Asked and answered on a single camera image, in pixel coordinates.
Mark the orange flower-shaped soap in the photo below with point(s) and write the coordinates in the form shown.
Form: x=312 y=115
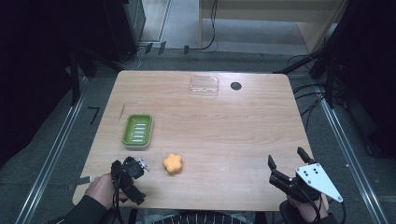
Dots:
x=172 y=163

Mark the person's left hand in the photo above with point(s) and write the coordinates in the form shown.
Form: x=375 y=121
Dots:
x=101 y=189

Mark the person's right hand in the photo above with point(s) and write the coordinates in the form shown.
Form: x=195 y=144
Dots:
x=308 y=209

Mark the metal floor rail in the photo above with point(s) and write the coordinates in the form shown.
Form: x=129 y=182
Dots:
x=49 y=155
x=351 y=158

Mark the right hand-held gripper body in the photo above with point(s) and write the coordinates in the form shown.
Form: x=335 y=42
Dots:
x=314 y=180

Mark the green soap dish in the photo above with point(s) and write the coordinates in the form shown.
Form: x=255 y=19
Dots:
x=138 y=130

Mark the black round table grommet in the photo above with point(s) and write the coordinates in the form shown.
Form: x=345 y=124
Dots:
x=236 y=86

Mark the black cabinet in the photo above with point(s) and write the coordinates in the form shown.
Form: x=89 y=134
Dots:
x=124 y=25

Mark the light wooden furniture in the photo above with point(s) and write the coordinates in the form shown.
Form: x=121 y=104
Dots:
x=311 y=18

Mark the black metal stand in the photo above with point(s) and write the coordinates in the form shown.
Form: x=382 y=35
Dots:
x=74 y=77

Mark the clear plastic container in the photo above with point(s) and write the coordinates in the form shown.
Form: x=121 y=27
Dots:
x=204 y=85

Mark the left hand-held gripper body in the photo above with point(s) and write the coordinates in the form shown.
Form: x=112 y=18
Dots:
x=134 y=186

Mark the person's striped clothing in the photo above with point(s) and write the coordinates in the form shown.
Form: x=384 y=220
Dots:
x=199 y=217

